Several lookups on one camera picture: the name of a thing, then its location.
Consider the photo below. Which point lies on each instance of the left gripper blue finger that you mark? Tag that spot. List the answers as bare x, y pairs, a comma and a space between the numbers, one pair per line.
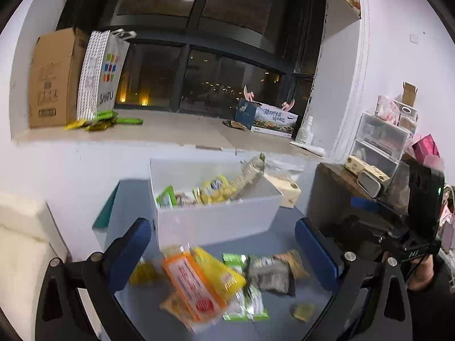
365, 204

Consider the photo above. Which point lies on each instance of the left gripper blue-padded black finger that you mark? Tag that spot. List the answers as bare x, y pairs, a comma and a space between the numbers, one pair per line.
368, 299
60, 312

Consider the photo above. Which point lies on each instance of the clear jelly cup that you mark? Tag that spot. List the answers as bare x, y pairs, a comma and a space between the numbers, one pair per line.
303, 311

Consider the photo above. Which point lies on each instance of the newspaper print snack bag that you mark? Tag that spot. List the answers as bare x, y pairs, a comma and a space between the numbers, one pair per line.
249, 174

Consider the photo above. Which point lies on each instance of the green seaweed snack packet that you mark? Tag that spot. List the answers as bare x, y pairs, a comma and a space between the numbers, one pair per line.
247, 305

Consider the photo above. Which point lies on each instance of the yellow round snack bag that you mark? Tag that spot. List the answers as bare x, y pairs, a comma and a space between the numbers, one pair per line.
214, 191

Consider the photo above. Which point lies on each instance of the orange yellow snack bag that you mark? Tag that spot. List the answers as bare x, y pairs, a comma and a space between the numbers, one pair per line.
203, 288

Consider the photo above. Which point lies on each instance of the small orange cracker packet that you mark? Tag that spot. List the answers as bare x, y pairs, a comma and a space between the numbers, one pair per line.
293, 258

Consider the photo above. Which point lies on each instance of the dark olive snack packet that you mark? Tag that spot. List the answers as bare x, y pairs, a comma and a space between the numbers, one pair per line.
271, 274

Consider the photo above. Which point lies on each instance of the green white snack bag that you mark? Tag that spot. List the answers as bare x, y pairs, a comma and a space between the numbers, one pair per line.
167, 199

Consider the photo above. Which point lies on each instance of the person's hand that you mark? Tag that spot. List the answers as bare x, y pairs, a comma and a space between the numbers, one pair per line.
423, 273

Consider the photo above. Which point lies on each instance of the cream radio speaker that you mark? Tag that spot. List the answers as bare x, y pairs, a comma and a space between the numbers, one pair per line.
368, 177

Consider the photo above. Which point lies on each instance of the clear plastic container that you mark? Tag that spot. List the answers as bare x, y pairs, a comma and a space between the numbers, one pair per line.
398, 192

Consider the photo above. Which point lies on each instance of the grey blue table mat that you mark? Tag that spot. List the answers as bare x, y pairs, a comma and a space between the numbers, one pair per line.
148, 285

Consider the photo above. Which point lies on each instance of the clear drawer organizer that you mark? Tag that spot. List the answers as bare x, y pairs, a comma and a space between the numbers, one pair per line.
379, 143

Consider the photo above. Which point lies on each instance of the beige tissue pack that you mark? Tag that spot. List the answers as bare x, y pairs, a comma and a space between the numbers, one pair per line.
289, 189

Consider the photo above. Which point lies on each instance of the white leather sofa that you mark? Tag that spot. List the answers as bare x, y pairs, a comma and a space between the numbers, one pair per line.
29, 240

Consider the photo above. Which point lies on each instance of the white plastic bottle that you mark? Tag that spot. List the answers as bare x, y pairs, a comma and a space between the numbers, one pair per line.
305, 134

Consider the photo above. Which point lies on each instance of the pink gift box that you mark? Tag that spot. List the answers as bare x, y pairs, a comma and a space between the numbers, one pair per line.
427, 153

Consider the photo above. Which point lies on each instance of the white open storage box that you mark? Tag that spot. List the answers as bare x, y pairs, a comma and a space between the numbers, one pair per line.
201, 225

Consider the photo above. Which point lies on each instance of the small cardboard box on shelf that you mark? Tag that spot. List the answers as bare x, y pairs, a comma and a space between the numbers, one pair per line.
409, 94

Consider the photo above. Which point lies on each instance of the printed tissue box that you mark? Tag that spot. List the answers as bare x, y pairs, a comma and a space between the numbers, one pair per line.
263, 118

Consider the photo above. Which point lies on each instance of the green yellow packets pile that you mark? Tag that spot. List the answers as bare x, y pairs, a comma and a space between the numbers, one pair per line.
102, 121

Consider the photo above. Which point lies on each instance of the brown cardboard box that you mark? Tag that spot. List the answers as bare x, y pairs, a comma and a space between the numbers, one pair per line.
54, 77

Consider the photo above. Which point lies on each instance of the white dotted shopping bag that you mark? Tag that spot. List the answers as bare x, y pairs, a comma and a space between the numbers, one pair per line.
101, 70

